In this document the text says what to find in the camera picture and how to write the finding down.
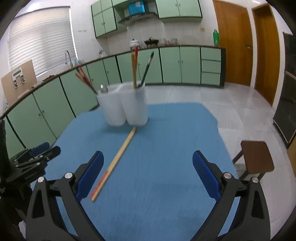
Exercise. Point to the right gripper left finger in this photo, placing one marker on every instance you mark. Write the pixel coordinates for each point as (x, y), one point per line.
(44, 220)

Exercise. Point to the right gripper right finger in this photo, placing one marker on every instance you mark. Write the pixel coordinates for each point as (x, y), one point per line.
(251, 220)

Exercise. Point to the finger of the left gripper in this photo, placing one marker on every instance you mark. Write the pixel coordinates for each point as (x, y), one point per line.
(48, 155)
(36, 151)

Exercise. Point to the red patterned chopstick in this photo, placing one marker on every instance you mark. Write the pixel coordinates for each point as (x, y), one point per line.
(80, 74)

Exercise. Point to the green lower kitchen cabinets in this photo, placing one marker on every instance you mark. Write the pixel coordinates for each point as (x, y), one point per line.
(43, 113)

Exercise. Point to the green kitchen cabinets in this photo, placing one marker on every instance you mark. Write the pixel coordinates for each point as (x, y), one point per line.
(111, 16)
(43, 113)

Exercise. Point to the green upper kitchen cabinets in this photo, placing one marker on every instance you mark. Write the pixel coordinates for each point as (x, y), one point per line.
(111, 16)

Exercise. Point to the wooden chopstick bundle piece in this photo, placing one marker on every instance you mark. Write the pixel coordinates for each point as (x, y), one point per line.
(112, 165)

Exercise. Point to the brown wooden stool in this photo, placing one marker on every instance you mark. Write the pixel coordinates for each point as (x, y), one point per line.
(257, 158)

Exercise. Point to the brown cardboard board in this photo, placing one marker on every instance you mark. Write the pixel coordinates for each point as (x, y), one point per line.
(18, 81)

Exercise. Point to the left white plastic cup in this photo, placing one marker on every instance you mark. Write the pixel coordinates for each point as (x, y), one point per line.
(111, 106)

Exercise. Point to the white plastic cup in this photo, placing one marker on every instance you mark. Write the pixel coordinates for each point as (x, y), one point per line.
(111, 106)
(134, 103)

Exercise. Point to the metal spoon in cup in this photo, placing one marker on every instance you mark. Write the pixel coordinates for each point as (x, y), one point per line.
(103, 89)

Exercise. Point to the blue table mat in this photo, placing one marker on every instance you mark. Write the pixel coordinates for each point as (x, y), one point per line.
(154, 192)

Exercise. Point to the chrome sink faucet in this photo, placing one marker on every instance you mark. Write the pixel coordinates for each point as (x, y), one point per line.
(68, 59)

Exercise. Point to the right white plastic cup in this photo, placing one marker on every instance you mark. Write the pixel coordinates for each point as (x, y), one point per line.
(134, 103)

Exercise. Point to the black glass cabinet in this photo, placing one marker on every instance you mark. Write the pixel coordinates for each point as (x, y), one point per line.
(284, 118)

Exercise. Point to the white window blind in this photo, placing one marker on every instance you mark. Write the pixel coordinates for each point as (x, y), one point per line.
(42, 36)

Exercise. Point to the wooden chopstick silver band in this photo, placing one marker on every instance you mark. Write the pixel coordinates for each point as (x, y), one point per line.
(132, 56)

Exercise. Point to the white pot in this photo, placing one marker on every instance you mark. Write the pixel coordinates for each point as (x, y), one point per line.
(133, 44)

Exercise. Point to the black wok on stove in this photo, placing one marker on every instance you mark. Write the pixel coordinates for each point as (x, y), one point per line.
(151, 43)

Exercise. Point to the range hood blue film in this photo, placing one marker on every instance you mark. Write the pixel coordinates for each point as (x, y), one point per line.
(134, 11)

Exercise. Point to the right wooden door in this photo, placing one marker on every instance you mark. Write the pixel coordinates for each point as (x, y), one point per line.
(268, 52)

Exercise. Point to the wooden door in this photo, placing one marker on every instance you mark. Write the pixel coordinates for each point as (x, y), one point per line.
(236, 38)
(268, 52)

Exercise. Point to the green bottle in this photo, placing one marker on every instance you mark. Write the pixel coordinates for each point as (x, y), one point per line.
(216, 39)

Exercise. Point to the left wooden door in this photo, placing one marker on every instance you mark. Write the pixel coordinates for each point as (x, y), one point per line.
(236, 38)

